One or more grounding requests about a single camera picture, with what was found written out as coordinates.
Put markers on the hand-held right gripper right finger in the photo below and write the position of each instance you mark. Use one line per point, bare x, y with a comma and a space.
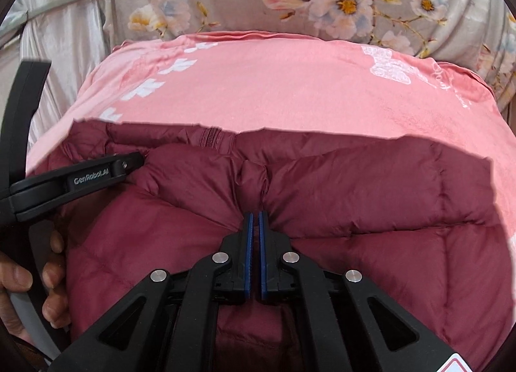
264, 243

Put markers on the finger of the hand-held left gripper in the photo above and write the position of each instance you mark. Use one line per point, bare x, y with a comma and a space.
96, 176

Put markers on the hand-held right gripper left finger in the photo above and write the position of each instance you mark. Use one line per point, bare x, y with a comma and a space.
250, 243

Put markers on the maroon puffer jacket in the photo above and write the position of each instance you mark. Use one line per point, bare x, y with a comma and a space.
342, 214

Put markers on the person's left hand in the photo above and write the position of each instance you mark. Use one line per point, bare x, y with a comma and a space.
16, 275

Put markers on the white satin curtain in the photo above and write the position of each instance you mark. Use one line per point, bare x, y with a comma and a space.
60, 41

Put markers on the grey metal pole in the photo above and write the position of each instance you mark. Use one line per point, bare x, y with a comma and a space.
52, 5

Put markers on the pink printed blanket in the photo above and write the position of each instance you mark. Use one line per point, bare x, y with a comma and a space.
282, 81

